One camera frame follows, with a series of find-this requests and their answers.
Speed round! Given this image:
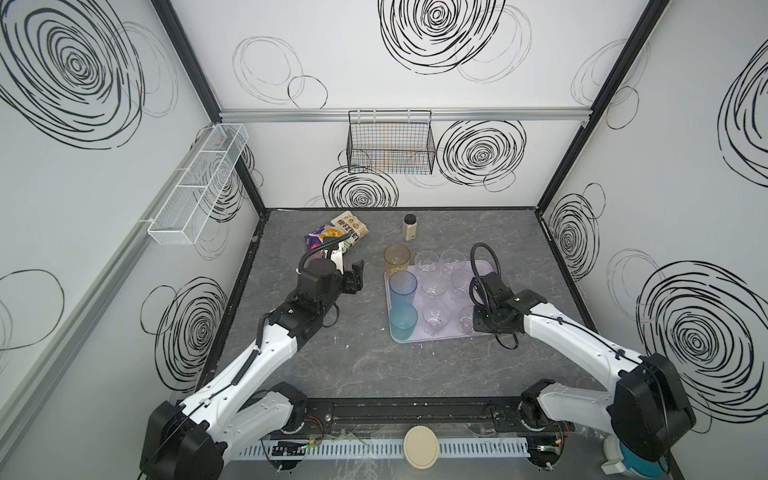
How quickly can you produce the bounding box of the colourful snack bag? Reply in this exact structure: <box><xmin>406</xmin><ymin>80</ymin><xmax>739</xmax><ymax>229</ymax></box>
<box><xmin>304</xmin><ymin>210</ymin><xmax>369</xmax><ymax>252</ymax></box>

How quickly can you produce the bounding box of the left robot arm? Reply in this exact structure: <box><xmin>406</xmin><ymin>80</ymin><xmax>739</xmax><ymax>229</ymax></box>
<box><xmin>139</xmin><ymin>258</ymin><xmax>365</xmax><ymax>479</ymax></box>

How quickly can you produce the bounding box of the lilac plastic tray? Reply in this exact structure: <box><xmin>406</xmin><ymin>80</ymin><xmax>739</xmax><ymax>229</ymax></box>
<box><xmin>384</xmin><ymin>260</ymin><xmax>492</xmax><ymax>344</ymax></box>

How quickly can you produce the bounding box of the yellow drinking glass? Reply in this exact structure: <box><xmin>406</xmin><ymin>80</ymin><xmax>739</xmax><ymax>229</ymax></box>
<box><xmin>383</xmin><ymin>244</ymin><xmax>411</xmax><ymax>277</ymax></box>

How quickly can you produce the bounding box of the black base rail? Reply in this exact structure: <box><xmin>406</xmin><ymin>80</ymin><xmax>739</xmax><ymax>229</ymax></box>
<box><xmin>269</xmin><ymin>395</ymin><xmax>655</xmax><ymax>434</ymax></box>

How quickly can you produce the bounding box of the white mesh wall shelf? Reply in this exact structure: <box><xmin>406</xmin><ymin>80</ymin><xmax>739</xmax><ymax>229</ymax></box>
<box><xmin>147</xmin><ymin>123</ymin><xmax>248</xmax><ymax>246</ymax></box>

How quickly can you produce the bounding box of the clear ribbed glass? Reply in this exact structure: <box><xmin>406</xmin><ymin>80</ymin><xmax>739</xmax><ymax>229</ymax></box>
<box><xmin>451</xmin><ymin>271</ymin><xmax>474</xmax><ymax>303</ymax></box>

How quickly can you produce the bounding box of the white slotted cable duct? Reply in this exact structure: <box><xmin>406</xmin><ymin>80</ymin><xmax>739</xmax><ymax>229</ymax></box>
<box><xmin>236</xmin><ymin>437</ymin><xmax>530</xmax><ymax>461</ymax></box>

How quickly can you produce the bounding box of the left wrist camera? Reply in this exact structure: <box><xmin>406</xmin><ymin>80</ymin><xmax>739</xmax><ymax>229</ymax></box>
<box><xmin>328</xmin><ymin>249</ymin><xmax>345</xmax><ymax>273</ymax></box>

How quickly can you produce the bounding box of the black wire basket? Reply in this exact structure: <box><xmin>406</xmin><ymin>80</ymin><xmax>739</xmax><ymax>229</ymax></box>
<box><xmin>345</xmin><ymin>109</ymin><xmax>437</xmax><ymax>175</ymax></box>

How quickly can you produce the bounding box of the spice bottle black cap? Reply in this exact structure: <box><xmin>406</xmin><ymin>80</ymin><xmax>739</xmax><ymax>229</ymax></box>
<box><xmin>402</xmin><ymin>214</ymin><xmax>418</xmax><ymax>241</ymax></box>

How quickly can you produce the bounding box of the beige round lid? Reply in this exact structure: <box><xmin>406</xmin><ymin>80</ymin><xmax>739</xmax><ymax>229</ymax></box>
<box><xmin>403</xmin><ymin>426</ymin><xmax>440</xmax><ymax>470</ymax></box>

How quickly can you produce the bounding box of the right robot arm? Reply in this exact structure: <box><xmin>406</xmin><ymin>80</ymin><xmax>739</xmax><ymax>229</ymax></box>
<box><xmin>469</xmin><ymin>272</ymin><xmax>696</xmax><ymax>462</ymax></box>

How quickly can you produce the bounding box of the teal drinking glass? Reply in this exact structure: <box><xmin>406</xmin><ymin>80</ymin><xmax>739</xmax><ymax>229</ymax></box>
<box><xmin>389</xmin><ymin>303</ymin><xmax>418</xmax><ymax>342</ymax></box>

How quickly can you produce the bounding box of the blue drinking glass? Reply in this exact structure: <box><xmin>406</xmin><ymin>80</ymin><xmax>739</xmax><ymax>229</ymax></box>
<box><xmin>388</xmin><ymin>270</ymin><xmax>418</xmax><ymax>306</ymax></box>

